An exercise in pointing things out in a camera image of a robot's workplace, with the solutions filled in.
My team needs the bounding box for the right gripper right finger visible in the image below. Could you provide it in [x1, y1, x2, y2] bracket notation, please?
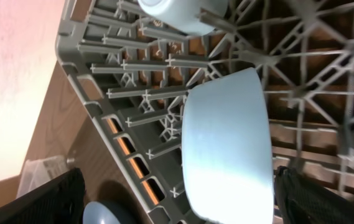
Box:
[274, 166, 354, 224]

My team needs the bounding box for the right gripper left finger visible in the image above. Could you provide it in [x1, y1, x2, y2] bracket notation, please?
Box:
[0, 168, 86, 224]

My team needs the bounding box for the light blue bowl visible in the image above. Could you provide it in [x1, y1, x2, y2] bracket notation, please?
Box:
[182, 68, 274, 223]

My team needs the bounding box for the light blue cup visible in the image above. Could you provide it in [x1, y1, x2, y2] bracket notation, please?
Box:
[138, 0, 228, 36]

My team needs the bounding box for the grey dishwasher rack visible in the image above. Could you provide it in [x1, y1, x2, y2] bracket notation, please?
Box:
[55, 1, 354, 223]

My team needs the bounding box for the clear plastic bin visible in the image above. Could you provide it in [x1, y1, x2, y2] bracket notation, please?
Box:
[16, 155, 69, 198]

